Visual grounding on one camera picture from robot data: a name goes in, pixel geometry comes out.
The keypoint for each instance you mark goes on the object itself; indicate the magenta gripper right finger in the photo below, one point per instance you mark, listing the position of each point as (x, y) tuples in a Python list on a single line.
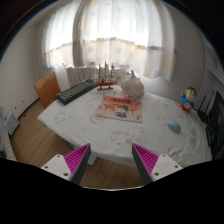
[(152, 166)]

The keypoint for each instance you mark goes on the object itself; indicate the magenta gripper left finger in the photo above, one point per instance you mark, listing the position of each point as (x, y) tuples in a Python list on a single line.
[(71, 166)]

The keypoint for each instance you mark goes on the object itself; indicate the light blue computer mouse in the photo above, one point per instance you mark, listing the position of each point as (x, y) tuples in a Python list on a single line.
[(174, 126)]

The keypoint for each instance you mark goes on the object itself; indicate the red illustrated mouse pad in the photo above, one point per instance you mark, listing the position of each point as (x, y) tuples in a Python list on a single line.
[(120, 108)]

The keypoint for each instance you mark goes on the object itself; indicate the white printed tablecloth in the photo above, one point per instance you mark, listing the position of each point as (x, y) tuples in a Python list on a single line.
[(112, 139)]

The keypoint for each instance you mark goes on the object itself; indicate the black mechanical keyboard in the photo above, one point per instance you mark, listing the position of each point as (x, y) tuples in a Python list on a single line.
[(75, 91)]

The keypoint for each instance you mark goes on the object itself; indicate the white box on floor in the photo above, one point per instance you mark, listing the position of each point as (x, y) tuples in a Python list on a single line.
[(11, 123)]

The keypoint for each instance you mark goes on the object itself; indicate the cartoon boy figurine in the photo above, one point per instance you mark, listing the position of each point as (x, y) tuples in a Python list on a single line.
[(188, 99)]

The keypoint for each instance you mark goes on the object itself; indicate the orange wooden chair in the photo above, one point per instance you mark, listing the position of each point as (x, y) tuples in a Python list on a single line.
[(47, 89)]

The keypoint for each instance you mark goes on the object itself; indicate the white radiator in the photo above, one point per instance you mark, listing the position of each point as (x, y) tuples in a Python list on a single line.
[(78, 74)]

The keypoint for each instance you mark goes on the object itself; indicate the wooden model sailing ship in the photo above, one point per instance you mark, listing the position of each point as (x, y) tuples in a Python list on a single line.
[(107, 77)]

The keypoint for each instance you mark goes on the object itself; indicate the sheer white star curtain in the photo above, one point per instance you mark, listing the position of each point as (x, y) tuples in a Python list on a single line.
[(136, 34)]

